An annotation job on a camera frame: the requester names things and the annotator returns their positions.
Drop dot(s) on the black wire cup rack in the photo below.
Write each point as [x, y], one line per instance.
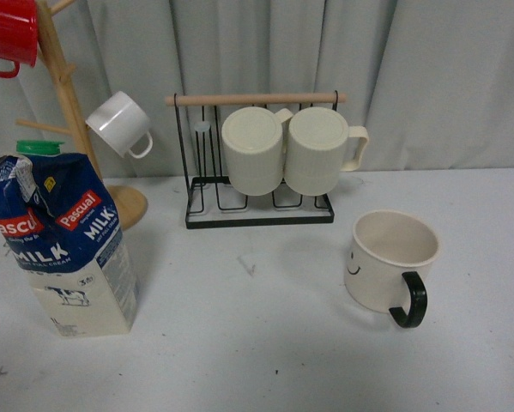
[211, 200]

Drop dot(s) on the cream ribbed cup right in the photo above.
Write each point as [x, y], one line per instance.
[321, 145]

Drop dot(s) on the blue white milk carton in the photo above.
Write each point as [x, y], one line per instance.
[63, 229]

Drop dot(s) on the white mug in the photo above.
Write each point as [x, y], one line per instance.
[123, 126]

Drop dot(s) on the cream ribbed cup left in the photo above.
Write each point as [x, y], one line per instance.
[254, 149]

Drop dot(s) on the wooden mug tree stand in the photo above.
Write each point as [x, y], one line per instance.
[130, 202]

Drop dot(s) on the red mug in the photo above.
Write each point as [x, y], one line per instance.
[18, 34]

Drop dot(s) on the cream ribbed cup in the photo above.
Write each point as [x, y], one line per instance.
[321, 145]
[254, 149]

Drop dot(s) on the cream smiley mug black handle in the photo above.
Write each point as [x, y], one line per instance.
[389, 259]

